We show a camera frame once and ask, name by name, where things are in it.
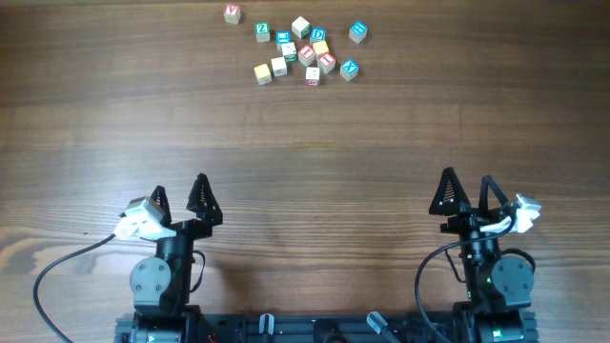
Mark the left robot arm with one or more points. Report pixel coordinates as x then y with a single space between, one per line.
162 284

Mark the blue D wooden block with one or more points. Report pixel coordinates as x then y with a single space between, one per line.
317 35

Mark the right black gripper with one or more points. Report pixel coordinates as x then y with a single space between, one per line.
461 205

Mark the red I block lower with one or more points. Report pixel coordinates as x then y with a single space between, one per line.
326 62

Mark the green edged picture block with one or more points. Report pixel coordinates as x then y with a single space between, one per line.
289 52

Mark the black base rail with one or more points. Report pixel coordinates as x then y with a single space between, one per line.
324 328

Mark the plain animal wooden block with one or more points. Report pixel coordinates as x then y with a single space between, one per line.
301 27

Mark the red letter wooden block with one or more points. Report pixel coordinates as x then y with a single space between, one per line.
232 13

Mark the blue H wooden block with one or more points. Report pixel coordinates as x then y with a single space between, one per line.
358 32

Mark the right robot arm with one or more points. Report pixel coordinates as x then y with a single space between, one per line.
498 282

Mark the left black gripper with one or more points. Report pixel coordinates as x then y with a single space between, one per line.
202 228

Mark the number 2 wooden block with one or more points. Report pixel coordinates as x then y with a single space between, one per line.
279 66

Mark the blue X wooden block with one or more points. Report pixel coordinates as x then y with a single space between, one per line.
349 69

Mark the yellow S wooden block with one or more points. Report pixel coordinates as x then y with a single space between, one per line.
263 74

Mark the yellow C wooden block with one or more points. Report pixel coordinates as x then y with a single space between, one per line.
320 48

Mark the blue L wooden block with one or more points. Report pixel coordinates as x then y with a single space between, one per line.
282 37

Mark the red I wooden block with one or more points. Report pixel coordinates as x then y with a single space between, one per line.
306 55

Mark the green Z wooden block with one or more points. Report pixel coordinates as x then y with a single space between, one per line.
262 32

